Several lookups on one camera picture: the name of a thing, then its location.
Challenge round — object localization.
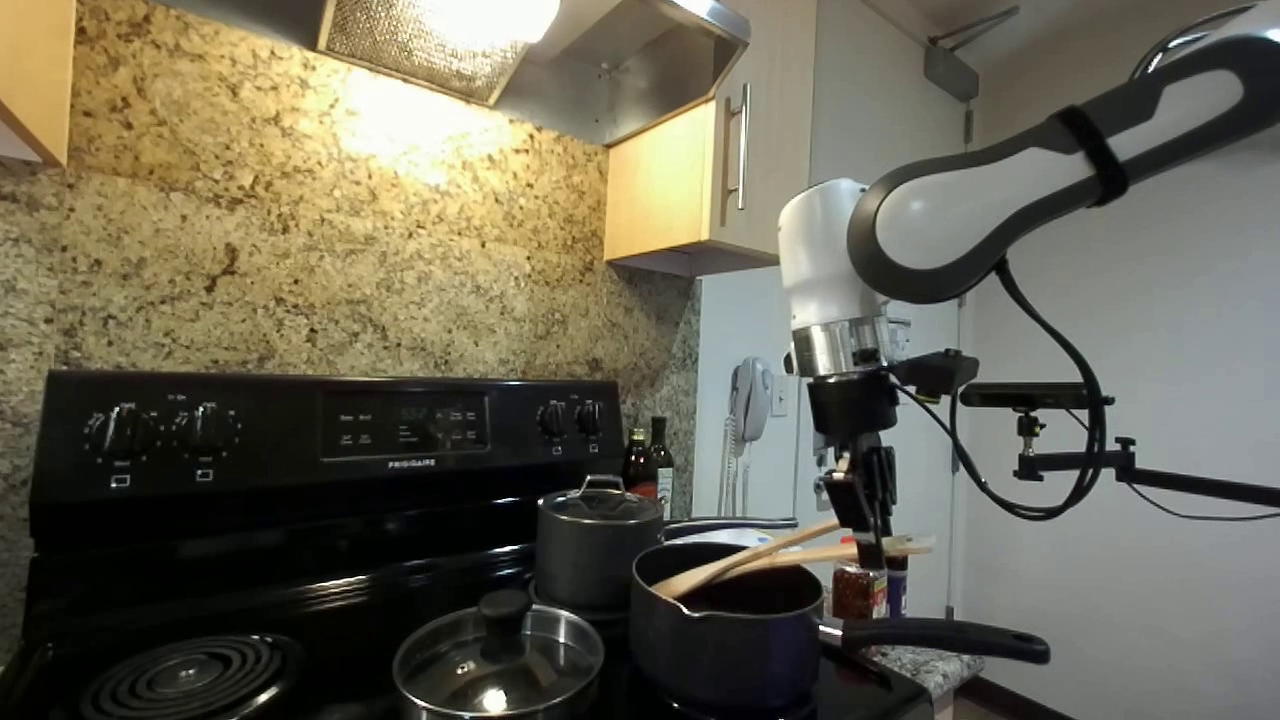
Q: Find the slotted wooden spoon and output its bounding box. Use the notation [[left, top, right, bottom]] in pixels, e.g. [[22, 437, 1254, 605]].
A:
[[654, 520, 857, 600]]

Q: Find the plain wooden spoon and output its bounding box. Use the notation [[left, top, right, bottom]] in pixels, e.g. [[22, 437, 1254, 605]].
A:
[[654, 538, 932, 600]]

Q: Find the wooden upper cabinet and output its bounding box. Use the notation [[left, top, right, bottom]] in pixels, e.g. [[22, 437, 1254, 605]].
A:
[[603, 0, 818, 276]]

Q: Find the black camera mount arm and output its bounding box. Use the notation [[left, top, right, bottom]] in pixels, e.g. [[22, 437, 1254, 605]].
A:
[[959, 382, 1280, 507]]

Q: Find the black saucepan with long handle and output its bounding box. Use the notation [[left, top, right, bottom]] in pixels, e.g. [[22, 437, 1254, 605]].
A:
[[628, 545, 1053, 720]]

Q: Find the dark sauce bottle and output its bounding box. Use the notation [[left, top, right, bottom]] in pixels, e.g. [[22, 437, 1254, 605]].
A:
[[623, 426, 658, 500]]

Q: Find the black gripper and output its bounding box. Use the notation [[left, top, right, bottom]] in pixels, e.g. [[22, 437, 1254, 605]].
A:
[[809, 346, 979, 570]]

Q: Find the black electric stove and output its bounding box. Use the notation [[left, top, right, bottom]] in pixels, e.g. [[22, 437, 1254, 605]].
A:
[[0, 366, 935, 720]]

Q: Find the grey stockpot with lid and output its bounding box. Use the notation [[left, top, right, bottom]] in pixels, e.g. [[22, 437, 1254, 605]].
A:
[[531, 476, 666, 617]]

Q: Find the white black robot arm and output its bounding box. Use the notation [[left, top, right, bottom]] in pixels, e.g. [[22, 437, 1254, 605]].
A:
[[776, 0, 1280, 563]]

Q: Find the steel range hood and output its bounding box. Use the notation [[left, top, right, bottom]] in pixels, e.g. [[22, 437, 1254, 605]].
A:
[[167, 0, 752, 142]]

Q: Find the dark wine bottle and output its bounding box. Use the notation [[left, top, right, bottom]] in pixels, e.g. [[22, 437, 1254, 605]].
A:
[[654, 416, 678, 520]]

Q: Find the wooden cabinet left corner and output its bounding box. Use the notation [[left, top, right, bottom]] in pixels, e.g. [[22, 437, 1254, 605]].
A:
[[0, 0, 78, 164]]

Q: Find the coil burner element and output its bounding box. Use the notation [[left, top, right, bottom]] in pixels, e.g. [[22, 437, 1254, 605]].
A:
[[78, 630, 300, 720]]

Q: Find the glass lid with black knob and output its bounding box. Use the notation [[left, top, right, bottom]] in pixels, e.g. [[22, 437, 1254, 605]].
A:
[[394, 587, 610, 720]]

